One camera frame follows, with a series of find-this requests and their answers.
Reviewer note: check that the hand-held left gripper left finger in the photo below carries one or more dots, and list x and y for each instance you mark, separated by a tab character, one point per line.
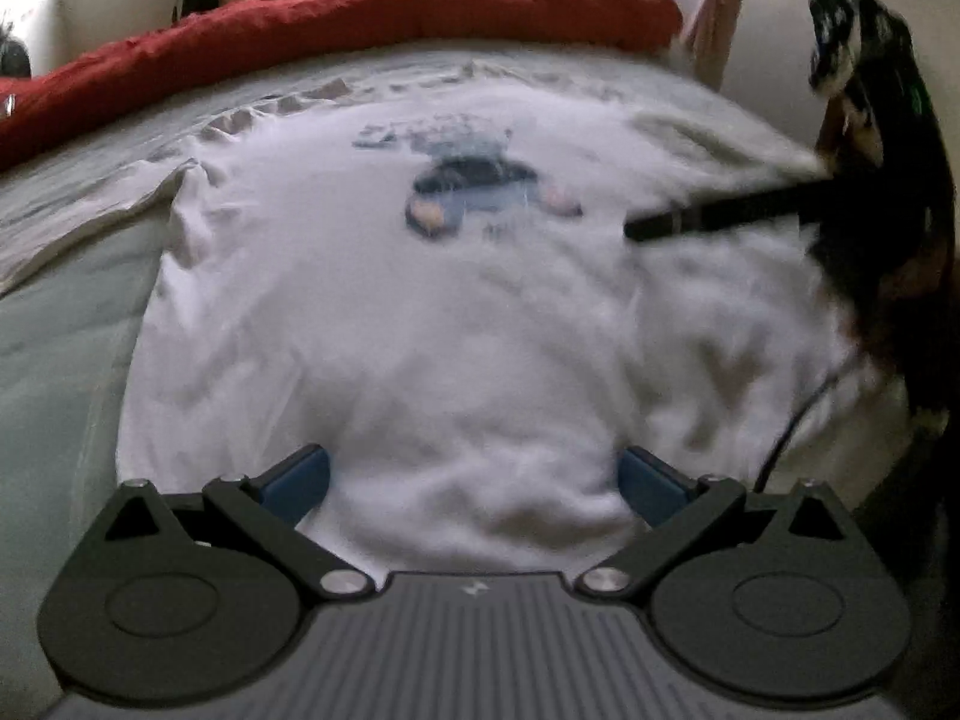
300	487

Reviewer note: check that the black round bag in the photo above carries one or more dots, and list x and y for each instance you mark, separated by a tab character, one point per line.
13	60

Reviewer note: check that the pink orange curtain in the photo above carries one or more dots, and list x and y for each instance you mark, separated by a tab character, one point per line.
720	7

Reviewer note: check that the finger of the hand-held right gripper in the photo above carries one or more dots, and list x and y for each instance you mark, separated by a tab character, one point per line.
735	208

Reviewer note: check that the white printed sweatshirt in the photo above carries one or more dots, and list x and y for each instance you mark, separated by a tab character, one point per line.
420	330

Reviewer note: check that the black white patterned garment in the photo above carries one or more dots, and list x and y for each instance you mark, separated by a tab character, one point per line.
847	30

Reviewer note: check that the red duvet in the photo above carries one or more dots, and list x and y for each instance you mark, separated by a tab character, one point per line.
375	7

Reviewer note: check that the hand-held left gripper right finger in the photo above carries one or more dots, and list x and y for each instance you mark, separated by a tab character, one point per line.
645	487

